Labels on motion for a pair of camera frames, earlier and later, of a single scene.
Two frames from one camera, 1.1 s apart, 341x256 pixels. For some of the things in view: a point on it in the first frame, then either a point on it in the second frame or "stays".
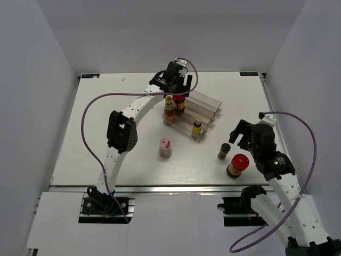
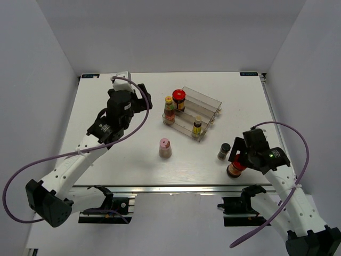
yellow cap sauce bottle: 169,113 stays
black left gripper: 184,88 -> 141,103
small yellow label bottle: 196,128 stays
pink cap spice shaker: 165,150 stays
